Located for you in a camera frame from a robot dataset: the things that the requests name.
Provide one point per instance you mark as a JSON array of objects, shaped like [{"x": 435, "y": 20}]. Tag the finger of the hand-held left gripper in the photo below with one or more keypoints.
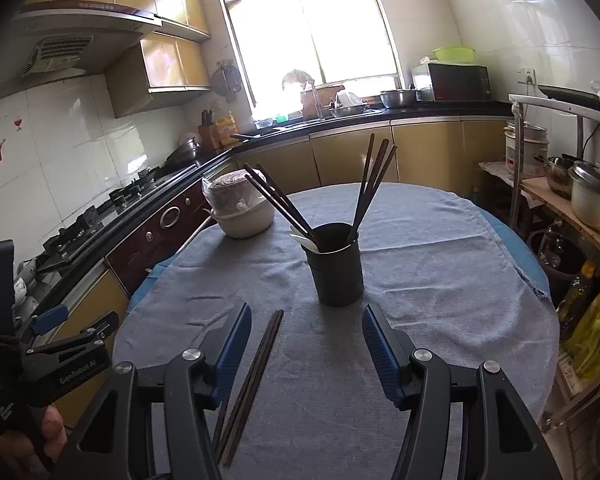
[
  {"x": 75, "y": 365},
  {"x": 50, "y": 319}
]

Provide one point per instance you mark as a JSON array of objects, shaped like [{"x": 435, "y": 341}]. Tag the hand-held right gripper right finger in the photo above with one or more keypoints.
[{"x": 380, "y": 350}]

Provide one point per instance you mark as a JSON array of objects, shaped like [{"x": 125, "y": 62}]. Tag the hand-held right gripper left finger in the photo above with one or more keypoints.
[{"x": 235, "y": 350}]

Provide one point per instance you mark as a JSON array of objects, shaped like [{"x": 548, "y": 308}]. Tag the dark wooden chopstick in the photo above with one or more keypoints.
[
  {"x": 256, "y": 385},
  {"x": 246, "y": 382}
]

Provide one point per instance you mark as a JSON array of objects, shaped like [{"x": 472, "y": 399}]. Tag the black utensil holder cup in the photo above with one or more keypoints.
[{"x": 337, "y": 275}]

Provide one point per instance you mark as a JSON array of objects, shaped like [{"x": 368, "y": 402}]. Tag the bunch of brown chopsticks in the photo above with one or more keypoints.
[{"x": 360, "y": 210}]

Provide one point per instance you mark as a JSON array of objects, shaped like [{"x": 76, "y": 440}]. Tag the person's left hand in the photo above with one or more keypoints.
[{"x": 54, "y": 430}]

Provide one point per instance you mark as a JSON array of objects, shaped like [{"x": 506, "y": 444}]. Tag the black gas stove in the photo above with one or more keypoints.
[{"x": 80, "y": 232}]

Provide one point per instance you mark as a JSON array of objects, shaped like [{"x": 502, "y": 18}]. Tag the grey tablecloth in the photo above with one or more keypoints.
[{"x": 430, "y": 270}]

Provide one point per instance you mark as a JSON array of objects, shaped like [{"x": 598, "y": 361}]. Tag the dark red built-in oven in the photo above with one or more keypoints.
[{"x": 145, "y": 255}]

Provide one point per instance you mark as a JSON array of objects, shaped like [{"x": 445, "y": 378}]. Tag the white ceramic pot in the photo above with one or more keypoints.
[{"x": 245, "y": 222}]

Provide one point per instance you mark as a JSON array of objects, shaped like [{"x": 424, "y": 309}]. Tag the white plastic spoon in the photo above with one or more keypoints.
[{"x": 305, "y": 242}]

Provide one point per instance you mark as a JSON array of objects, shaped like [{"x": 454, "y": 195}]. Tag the plastic-wrapped bowl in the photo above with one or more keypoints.
[{"x": 232, "y": 187}]

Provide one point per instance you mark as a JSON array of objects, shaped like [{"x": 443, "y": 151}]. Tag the blue table cover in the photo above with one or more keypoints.
[{"x": 522, "y": 255}]

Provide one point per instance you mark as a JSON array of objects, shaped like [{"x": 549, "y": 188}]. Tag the black wok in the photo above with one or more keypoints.
[{"x": 182, "y": 152}]

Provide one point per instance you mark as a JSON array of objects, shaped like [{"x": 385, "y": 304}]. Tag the cooking oil bottle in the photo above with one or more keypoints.
[{"x": 577, "y": 295}]

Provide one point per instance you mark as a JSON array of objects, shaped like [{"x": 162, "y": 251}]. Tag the wooden knife block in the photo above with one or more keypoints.
[{"x": 206, "y": 135}]

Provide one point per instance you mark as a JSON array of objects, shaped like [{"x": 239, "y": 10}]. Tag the yellow plastic bag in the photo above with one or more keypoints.
[{"x": 597, "y": 335}]

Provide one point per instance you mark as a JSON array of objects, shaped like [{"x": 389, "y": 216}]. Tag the yellow packet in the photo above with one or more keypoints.
[{"x": 226, "y": 130}]

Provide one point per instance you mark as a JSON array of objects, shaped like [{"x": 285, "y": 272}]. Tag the black kitchen countertop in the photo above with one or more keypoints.
[{"x": 430, "y": 111}]

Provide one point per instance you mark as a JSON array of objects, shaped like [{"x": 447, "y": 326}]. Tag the white rice cooker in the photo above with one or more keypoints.
[{"x": 525, "y": 147}]

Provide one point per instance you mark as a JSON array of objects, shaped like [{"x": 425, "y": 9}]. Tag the small steel pot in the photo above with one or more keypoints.
[{"x": 562, "y": 177}]

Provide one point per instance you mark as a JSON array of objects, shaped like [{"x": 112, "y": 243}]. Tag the steel mixing bowl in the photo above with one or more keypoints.
[{"x": 397, "y": 99}]

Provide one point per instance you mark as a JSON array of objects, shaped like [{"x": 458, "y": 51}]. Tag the large steel pot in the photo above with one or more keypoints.
[{"x": 592, "y": 202}]

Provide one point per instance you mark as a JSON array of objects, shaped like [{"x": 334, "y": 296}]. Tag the steel sink faucet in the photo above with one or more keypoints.
[{"x": 316, "y": 97}]

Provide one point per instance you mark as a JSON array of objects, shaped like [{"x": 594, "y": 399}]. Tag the hanging round strainer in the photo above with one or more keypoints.
[{"x": 225, "y": 79}]

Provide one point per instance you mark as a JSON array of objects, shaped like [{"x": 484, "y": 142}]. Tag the dark microwave oven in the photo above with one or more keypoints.
[{"x": 455, "y": 84}]

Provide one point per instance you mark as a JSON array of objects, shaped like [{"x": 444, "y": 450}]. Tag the grey range hood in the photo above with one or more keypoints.
[{"x": 80, "y": 30}]

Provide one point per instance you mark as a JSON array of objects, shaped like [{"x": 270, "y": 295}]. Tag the green plastic basin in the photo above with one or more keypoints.
[{"x": 454, "y": 54}]

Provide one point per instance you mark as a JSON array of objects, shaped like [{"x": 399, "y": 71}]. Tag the metal storage rack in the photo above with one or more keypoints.
[{"x": 585, "y": 115}]

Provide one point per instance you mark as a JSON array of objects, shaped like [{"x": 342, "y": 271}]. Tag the black induction cooker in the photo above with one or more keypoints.
[{"x": 567, "y": 95}]

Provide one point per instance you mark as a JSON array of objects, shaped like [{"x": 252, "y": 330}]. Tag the kitchen window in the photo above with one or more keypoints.
[{"x": 305, "y": 25}]

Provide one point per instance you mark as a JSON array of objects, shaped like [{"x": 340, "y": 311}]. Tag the yellow wall cabinets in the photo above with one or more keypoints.
[{"x": 165, "y": 65}]

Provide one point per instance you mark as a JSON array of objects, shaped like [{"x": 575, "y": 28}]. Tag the white wall socket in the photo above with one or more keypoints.
[{"x": 527, "y": 75}]

